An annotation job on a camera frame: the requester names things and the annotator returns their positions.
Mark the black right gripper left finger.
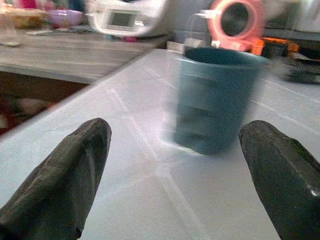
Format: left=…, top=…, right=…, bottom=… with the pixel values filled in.
left=0, top=117, right=112, bottom=240

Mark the clear drinking glass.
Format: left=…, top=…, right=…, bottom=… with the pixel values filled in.
left=0, top=21, right=21, bottom=48

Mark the white kitchen appliance with screen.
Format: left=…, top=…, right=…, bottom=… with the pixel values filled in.
left=84, top=0, right=169, bottom=38

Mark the wooden kitchen counter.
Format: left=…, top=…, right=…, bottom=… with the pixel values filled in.
left=0, top=27, right=169, bottom=85

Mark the teal plastic cup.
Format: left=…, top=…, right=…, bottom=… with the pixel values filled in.
left=172, top=47, right=270, bottom=156

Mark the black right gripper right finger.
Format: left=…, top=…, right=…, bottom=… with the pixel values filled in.
left=238, top=120, right=320, bottom=240

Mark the orange and black box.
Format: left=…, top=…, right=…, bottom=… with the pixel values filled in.
left=251, top=36, right=301, bottom=60

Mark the pink round fan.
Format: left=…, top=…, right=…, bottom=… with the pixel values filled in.
left=197, top=0, right=266, bottom=52

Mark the purple bowl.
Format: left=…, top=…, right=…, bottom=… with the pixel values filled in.
left=46, top=9, right=85, bottom=29

